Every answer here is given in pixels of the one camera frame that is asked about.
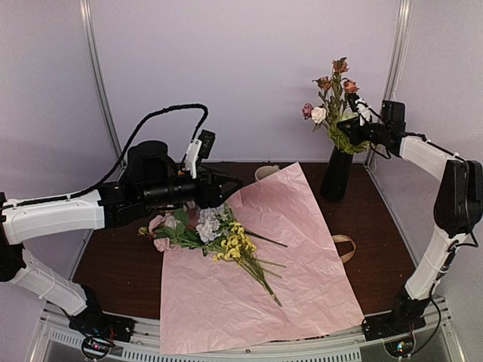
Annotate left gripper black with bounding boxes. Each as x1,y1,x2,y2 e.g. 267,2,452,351
140,163,244,210

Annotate green fern white flower bunch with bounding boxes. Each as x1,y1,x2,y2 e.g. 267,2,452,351
327,109,370,155

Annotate orange brown flower stem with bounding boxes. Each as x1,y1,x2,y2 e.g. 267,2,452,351
313,57,359,114

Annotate black cylindrical vase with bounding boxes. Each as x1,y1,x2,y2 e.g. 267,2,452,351
320,146,353,201

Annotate yellow small flower bunch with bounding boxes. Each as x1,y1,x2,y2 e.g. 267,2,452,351
208,222,282,307

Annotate pink peony flower stem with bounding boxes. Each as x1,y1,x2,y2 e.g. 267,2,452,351
137,215,208,254

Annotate tan satin ribbon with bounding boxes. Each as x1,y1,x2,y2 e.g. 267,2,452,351
332,235,357,264

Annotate pink wrapping paper sheet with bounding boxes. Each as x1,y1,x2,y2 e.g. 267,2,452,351
160,161,365,355

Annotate brown pink flower bunch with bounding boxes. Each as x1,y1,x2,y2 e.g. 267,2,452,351
301,103,329,132

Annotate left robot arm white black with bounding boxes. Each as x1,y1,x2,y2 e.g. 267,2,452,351
1,140,243,335

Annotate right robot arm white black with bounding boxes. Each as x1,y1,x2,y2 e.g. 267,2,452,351
337,94,482,333

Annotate beige floral mug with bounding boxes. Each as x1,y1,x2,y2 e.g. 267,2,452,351
254,165,280,181

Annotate blue hydrangea flower bunch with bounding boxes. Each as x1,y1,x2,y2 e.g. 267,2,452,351
195,203,238,244

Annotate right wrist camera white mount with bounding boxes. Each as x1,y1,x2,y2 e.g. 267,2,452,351
347,93,373,126

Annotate right aluminium frame post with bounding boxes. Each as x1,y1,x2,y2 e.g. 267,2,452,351
364,0,412,169

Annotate aluminium frame post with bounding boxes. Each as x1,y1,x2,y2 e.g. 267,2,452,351
79,0,122,158
364,0,412,169

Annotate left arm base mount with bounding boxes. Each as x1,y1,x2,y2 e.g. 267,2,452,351
64,304,135,361

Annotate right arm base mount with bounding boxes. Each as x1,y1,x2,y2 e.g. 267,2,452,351
361,313,426,359

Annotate left aluminium frame post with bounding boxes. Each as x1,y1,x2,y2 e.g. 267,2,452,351
79,0,122,158

